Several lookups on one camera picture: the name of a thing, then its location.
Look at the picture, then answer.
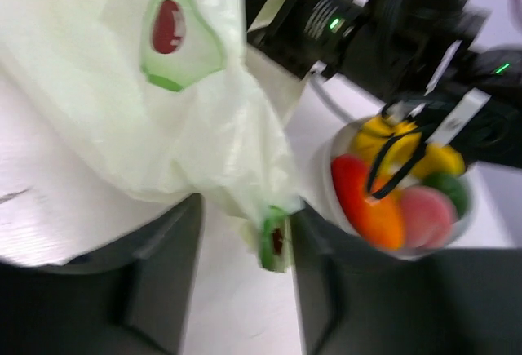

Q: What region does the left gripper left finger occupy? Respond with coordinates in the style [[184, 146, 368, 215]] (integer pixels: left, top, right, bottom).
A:
[[1, 194, 203, 354]]

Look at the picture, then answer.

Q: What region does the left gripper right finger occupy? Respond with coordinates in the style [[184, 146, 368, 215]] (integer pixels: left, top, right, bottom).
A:
[[291, 206, 521, 354]]

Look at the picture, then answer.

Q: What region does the pink fake peach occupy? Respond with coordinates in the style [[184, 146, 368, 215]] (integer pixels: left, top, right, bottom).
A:
[[400, 186, 458, 249]]

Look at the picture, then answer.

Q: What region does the green fake fruit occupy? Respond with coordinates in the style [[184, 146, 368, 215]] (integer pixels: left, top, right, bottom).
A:
[[422, 171, 471, 218]]

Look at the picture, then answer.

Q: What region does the orange fake fruit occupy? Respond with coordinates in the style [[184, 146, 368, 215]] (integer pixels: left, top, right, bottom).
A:
[[331, 154, 405, 251]]

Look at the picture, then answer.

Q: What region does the yellow fake banana bunch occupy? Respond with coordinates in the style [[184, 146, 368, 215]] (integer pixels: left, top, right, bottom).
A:
[[351, 116, 466, 179]]

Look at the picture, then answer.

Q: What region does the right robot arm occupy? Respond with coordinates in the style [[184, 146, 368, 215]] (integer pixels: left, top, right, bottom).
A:
[[245, 0, 521, 168]]

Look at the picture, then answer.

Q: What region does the white oval plate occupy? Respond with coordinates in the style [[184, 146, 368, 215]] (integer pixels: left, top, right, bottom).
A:
[[318, 122, 477, 248]]

